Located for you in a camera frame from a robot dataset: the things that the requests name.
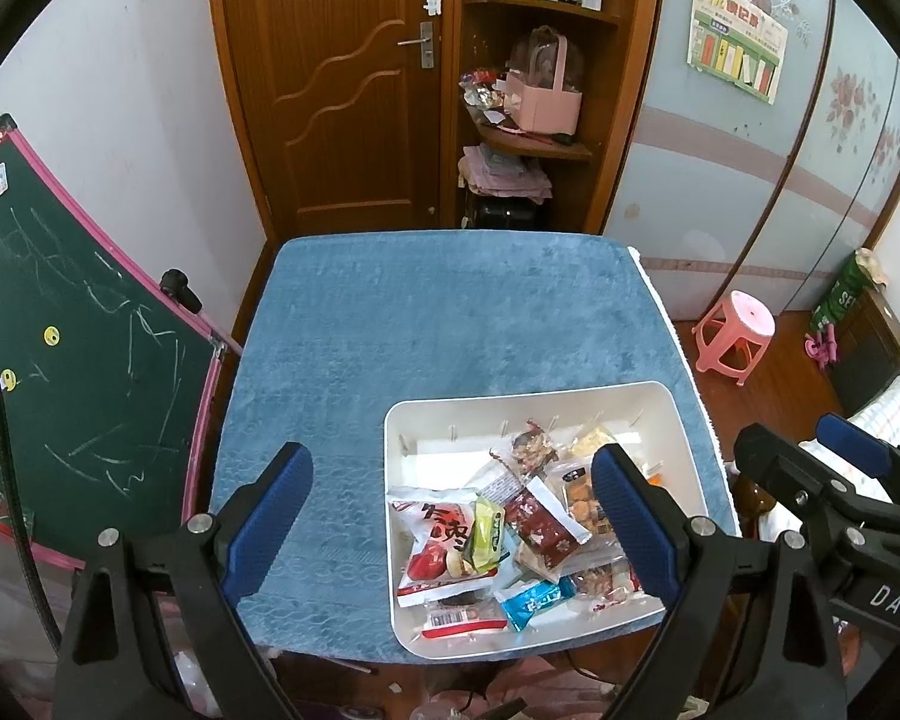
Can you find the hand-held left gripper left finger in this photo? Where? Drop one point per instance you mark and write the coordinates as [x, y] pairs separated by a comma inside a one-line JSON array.
[[266, 525]]

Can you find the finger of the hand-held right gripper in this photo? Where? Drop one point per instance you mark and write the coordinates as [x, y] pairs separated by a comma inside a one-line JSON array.
[[855, 444], [772, 457]]

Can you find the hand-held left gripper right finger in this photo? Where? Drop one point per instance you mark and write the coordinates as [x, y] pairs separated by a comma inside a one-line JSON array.
[[634, 532]]

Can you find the small red snack packet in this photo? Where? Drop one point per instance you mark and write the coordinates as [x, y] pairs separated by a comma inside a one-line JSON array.
[[600, 581]]

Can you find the orange cracker packet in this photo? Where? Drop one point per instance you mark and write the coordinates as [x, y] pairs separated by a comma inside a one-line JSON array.
[[581, 502]]

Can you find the dark brown snack packet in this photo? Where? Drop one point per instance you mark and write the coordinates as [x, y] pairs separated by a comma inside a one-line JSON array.
[[547, 529]]

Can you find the clear pale cracker packet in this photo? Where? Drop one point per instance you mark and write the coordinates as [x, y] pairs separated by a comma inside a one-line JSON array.
[[592, 441]]

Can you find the blue snack packet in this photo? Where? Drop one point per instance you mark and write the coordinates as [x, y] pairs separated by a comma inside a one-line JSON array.
[[532, 600]]

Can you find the dark red clear packet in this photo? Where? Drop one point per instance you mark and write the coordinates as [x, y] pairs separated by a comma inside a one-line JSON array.
[[499, 484]]

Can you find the green pastry packet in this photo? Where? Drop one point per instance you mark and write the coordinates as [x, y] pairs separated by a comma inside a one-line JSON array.
[[487, 532]]

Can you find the white red date packet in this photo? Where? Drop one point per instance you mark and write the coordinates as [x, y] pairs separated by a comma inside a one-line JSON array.
[[435, 532]]

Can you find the red white striped packet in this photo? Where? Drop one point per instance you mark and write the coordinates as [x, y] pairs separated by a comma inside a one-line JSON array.
[[457, 619]]

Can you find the white plastic bin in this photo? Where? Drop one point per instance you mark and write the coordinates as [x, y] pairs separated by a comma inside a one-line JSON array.
[[450, 450]]

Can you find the brown bedpost knob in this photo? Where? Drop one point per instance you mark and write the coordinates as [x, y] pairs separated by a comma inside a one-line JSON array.
[[754, 506]]

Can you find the dark wooden cabinet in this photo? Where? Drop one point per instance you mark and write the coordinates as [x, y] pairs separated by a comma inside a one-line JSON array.
[[870, 360]]

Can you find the pink plastic toy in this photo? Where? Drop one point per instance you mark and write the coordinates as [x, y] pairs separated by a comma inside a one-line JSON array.
[[821, 349]]

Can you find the pink plastic stool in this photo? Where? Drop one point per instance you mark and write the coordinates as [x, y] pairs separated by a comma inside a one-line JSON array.
[[742, 315]]

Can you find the green bag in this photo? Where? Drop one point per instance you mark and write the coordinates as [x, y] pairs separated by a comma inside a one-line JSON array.
[[844, 296]]

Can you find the black chalkboard knob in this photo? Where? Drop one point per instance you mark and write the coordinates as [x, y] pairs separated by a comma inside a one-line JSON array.
[[180, 286]]

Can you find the sliding door wardrobe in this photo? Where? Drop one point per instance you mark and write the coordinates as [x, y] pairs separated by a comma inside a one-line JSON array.
[[705, 187]]

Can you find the yellow smiley magnet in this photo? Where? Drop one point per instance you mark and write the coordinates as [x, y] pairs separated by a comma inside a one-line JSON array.
[[50, 334], [7, 381]]

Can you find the black box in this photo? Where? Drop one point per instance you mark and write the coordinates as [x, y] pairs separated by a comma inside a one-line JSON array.
[[506, 214]]

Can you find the folded pink cloths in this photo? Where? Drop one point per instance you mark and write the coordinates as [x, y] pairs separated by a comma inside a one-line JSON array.
[[502, 176]]

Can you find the wooden door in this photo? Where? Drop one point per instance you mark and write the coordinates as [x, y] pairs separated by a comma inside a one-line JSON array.
[[330, 150]]

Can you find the wooden corner shelf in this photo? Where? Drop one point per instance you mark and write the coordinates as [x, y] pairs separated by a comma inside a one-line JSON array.
[[540, 148]]

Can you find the pink basket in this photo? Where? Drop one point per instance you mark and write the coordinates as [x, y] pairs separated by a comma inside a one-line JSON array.
[[547, 109]]

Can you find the pile of wrapped candies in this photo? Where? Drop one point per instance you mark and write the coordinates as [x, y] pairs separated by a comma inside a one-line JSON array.
[[484, 90]]

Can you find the white door hook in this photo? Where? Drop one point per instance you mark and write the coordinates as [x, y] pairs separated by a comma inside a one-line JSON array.
[[433, 2]]

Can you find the green chalkboard pink frame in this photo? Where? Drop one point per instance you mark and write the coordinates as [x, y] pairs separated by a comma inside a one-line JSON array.
[[82, 330]]

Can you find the wall poster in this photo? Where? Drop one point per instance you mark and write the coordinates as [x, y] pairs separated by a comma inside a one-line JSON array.
[[735, 45]]

